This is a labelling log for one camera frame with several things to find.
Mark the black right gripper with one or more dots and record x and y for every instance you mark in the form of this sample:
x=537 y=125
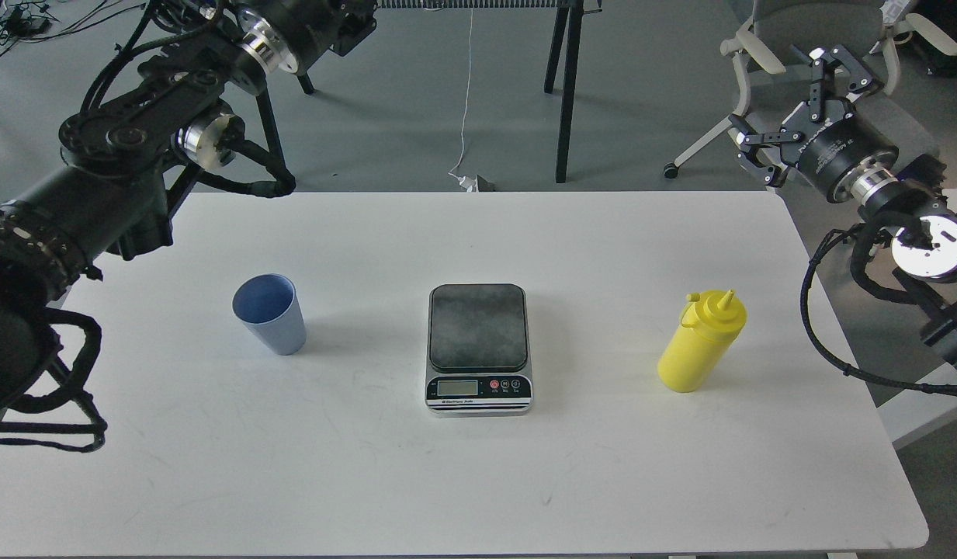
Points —
x=823 y=139

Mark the yellow squeeze bottle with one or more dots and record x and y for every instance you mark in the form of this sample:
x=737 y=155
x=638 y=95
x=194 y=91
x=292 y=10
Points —
x=708 y=326

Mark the blue plastic cup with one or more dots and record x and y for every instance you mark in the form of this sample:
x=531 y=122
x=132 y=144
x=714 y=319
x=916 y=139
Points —
x=269 y=306

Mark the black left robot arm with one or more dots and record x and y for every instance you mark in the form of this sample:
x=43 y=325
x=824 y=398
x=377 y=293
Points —
x=183 y=102

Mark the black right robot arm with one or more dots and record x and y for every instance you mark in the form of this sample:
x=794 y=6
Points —
x=907 y=239

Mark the black digital kitchen scale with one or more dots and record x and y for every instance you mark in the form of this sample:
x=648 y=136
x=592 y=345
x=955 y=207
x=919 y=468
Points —
x=478 y=360

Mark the black legged background table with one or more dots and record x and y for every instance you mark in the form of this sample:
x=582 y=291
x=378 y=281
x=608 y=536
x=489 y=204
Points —
x=440 y=96

